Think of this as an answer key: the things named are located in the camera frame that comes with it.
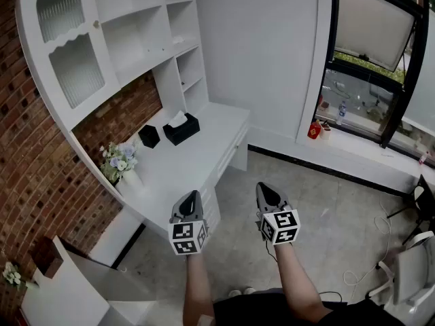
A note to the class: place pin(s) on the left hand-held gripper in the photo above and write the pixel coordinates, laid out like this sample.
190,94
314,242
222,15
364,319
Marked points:
183,236

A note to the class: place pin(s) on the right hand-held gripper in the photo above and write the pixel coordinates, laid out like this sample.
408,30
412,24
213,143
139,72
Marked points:
282,227

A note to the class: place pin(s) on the black tissue box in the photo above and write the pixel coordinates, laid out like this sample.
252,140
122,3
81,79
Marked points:
183,132

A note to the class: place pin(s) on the white tissue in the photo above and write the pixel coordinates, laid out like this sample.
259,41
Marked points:
177,119

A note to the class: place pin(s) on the person's right forearm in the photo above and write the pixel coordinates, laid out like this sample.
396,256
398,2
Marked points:
295,277

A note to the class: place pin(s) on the person's left forearm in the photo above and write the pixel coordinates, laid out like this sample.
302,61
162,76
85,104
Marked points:
198,284

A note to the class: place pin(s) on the white desk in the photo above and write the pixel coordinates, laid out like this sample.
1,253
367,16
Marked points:
183,168

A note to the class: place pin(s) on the white vase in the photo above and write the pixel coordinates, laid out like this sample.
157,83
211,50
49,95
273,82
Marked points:
130,182

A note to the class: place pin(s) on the red bottle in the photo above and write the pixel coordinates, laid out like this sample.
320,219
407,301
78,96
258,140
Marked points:
314,130

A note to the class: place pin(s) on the black square container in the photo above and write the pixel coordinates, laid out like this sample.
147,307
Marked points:
149,137

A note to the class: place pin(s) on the pale flower bouquet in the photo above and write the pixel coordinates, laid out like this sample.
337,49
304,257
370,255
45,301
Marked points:
119,160

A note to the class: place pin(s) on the person's white shoe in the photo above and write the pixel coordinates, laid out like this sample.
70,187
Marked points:
235,292
249,290

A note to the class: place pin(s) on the small brown box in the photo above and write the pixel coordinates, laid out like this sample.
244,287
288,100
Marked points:
324,105

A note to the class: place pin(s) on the person's black shirt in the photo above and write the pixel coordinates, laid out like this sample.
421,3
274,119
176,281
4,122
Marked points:
272,309

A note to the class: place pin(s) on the clear water bottle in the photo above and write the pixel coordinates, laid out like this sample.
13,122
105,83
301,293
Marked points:
341,113

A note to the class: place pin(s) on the low white cabinet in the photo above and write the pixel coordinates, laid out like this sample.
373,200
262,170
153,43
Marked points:
68,294

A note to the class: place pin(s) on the brown wooden box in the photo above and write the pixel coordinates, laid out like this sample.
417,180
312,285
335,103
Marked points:
47,258

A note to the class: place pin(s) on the black chair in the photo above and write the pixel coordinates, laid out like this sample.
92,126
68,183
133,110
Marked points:
425,199

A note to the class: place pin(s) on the small red-capped bottle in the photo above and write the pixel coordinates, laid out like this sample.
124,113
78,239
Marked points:
423,158

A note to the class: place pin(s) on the white chair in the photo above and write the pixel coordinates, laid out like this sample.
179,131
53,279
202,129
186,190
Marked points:
413,277

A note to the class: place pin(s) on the white shelf cabinet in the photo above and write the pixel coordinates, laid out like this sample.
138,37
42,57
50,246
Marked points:
136,36

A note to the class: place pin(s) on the small white flowers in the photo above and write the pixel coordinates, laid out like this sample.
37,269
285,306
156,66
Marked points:
13,276

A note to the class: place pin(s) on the open window sash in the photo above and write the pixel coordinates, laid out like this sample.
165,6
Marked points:
374,26

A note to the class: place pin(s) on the white glass cabinet door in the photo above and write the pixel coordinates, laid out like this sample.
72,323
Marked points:
68,46

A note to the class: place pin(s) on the black window frame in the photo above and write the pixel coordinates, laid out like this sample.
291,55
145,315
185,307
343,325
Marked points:
409,90

